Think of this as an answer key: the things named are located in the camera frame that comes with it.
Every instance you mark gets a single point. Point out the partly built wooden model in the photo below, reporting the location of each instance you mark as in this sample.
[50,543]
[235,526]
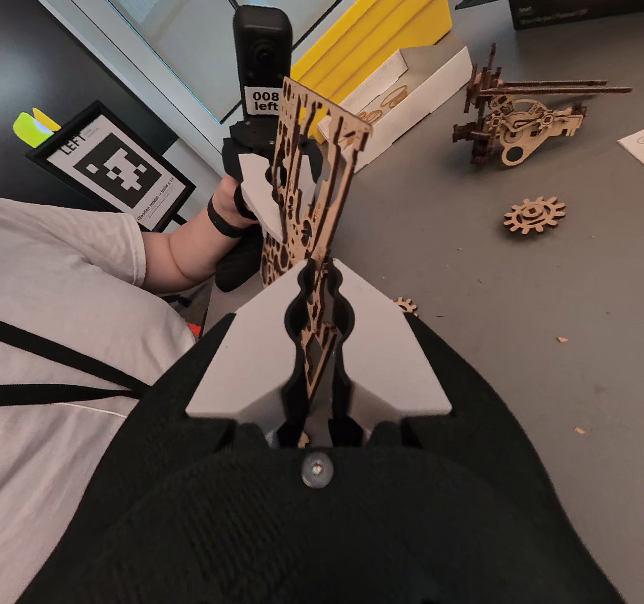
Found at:
[518,126]

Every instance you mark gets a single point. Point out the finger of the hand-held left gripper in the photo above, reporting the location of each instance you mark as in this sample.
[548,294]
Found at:
[259,196]
[322,187]

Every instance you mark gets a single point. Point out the person's white garment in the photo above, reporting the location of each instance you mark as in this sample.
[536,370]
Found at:
[60,287]

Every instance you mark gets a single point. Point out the laser-cut wooden parts sheet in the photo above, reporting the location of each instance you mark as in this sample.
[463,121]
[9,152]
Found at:
[362,128]

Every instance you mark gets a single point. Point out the yellow plastic bin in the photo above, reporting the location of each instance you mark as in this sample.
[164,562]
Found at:
[392,15]

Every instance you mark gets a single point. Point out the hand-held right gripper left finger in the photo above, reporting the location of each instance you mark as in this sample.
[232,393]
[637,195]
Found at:
[241,362]

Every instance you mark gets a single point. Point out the person's left hand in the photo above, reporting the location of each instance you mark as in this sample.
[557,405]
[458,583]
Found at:
[227,199]

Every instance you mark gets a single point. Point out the open instruction booklet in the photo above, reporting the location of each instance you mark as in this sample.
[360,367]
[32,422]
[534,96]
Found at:
[635,146]

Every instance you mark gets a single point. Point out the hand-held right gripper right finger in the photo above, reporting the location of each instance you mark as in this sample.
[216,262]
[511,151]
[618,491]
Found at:
[397,362]

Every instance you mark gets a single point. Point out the white box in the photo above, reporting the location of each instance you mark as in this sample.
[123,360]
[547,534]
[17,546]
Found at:
[432,86]

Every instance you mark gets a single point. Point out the small thick wooden gear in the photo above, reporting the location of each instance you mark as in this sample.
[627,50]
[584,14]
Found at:
[533,216]

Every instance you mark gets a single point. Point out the thin spoked wooden gear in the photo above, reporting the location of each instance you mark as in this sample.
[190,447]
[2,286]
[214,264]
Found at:
[405,306]

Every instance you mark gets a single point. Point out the black wristband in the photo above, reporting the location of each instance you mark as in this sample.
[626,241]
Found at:
[224,221]

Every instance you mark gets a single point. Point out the black framed marker sign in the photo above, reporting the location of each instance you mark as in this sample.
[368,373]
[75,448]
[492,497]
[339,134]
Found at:
[115,171]

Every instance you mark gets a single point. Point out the neon yellow sticky notes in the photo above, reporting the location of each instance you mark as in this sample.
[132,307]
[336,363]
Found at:
[32,128]

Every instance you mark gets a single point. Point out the person's left forearm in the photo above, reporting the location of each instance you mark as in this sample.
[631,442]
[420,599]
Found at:
[186,257]

